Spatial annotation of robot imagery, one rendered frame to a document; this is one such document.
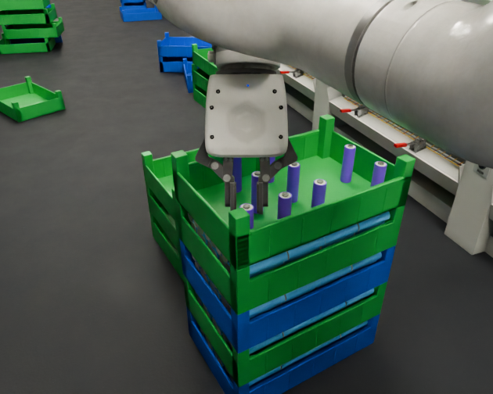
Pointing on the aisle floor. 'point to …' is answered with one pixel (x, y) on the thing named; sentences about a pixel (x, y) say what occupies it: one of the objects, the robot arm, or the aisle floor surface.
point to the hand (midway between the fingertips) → (246, 197)
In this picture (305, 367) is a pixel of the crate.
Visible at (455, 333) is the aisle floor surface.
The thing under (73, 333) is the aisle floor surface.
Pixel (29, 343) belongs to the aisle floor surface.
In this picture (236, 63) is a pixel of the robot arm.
